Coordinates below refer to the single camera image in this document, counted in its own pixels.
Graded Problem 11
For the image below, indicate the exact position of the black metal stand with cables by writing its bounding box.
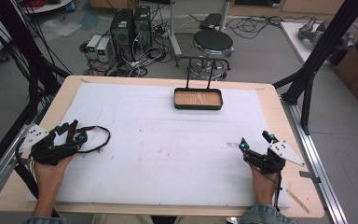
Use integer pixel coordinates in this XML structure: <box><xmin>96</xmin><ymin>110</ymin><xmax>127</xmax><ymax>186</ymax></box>
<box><xmin>0</xmin><ymin>0</ymin><xmax>73</xmax><ymax>125</ymax></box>

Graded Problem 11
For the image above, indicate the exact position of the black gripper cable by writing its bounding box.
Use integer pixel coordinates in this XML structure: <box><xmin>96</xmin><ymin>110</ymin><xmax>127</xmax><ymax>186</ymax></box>
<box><xmin>273</xmin><ymin>171</ymin><xmax>283</xmax><ymax>213</ymax></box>
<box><xmin>13</xmin><ymin>139</ymin><xmax>61</xmax><ymax>218</ymax></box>

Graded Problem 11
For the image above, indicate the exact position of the grey desk leg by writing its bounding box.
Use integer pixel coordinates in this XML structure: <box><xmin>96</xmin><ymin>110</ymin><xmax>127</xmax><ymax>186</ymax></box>
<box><xmin>167</xmin><ymin>0</ymin><xmax>184</xmax><ymax>58</ymax></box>

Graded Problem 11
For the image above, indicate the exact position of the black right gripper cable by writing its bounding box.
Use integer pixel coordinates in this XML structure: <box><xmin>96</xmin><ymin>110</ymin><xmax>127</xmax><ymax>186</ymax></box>
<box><xmin>273</xmin><ymin>171</ymin><xmax>283</xmax><ymax>213</ymax></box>

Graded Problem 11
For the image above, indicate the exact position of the person's left hand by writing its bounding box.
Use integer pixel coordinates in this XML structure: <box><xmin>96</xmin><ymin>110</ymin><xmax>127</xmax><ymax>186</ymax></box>
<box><xmin>33</xmin><ymin>154</ymin><xmax>75</xmax><ymax>202</ymax></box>

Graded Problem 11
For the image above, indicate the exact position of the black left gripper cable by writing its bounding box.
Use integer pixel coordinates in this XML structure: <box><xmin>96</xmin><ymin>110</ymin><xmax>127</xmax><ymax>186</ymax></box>
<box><xmin>13</xmin><ymin>139</ymin><xmax>61</xmax><ymax>218</ymax></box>

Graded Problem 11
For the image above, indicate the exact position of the person's right hand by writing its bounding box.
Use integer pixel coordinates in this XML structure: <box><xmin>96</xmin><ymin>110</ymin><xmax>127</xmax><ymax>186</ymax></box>
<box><xmin>249</xmin><ymin>164</ymin><xmax>280</xmax><ymax>205</ymax></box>

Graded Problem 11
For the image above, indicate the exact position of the black round stool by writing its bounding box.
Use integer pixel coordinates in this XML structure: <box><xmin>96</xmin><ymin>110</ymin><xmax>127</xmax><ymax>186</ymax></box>
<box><xmin>174</xmin><ymin>29</ymin><xmax>235</xmax><ymax>80</ymax></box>

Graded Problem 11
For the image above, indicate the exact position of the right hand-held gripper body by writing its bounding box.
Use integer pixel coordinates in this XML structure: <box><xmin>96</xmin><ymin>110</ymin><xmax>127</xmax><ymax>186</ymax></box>
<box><xmin>242</xmin><ymin>140</ymin><xmax>307</xmax><ymax>175</ymax></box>

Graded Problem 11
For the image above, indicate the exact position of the flat black box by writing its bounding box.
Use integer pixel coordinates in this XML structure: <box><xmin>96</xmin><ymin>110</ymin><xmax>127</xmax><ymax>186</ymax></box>
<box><xmin>199</xmin><ymin>12</ymin><xmax>224</xmax><ymax>32</ymax></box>

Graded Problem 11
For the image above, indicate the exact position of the black computer tower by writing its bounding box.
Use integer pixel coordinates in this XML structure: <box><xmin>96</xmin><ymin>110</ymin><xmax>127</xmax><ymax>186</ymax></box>
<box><xmin>109</xmin><ymin>8</ymin><xmax>135</xmax><ymax>60</ymax></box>
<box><xmin>132</xmin><ymin>5</ymin><xmax>153</xmax><ymax>50</ymax></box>

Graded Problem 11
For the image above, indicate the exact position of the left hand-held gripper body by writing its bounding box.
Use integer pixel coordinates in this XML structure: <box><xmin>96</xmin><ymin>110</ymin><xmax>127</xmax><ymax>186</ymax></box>
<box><xmin>18</xmin><ymin>123</ymin><xmax>76</xmax><ymax>166</ymax></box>

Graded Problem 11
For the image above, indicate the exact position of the black tray with wooden bottom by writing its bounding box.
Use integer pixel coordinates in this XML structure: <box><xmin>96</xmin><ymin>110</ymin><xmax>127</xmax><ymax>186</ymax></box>
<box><xmin>173</xmin><ymin>56</ymin><xmax>224</xmax><ymax>111</ymax></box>

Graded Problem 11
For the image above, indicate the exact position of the black strap loop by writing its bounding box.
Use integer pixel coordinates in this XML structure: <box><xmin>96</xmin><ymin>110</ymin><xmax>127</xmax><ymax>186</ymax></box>
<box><xmin>68</xmin><ymin>119</ymin><xmax>112</xmax><ymax>155</ymax></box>

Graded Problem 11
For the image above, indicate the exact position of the white foam mat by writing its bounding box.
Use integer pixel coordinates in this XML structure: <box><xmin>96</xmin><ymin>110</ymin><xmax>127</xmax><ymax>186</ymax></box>
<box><xmin>26</xmin><ymin>82</ymin><xmax>292</xmax><ymax>209</ymax></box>

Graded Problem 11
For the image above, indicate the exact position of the white platform board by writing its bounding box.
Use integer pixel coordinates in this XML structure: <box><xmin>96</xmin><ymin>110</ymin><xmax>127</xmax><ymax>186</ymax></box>
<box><xmin>279</xmin><ymin>21</ymin><xmax>339</xmax><ymax>66</ymax></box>

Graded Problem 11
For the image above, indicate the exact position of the aluminium frame rail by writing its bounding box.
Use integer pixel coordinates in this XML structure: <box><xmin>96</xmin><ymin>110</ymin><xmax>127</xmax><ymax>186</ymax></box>
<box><xmin>0</xmin><ymin>102</ymin><xmax>49</xmax><ymax>210</ymax></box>
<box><xmin>280</xmin><ymin>95</ymin><xmax>350</xmax><ymax>224</ymax></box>

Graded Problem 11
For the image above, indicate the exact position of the grey power supply unit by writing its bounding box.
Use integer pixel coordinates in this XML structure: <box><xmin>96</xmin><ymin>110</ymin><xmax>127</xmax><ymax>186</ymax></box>
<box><xmin>95</xmin><ymin>37</ymin><xmax>112</xmax><ymax>63</ymax></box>
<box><xmin>85</xmin><ymin>34</ymin><xmax>103</xmax><ymax>60</ymax></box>

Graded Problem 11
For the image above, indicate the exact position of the thin wooden stick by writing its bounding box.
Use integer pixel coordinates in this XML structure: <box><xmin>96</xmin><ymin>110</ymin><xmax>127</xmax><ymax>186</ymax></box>
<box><xmin>286</xmin><ymin>189</ymin><xmax>310</xmax><ymax>215</ymax></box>

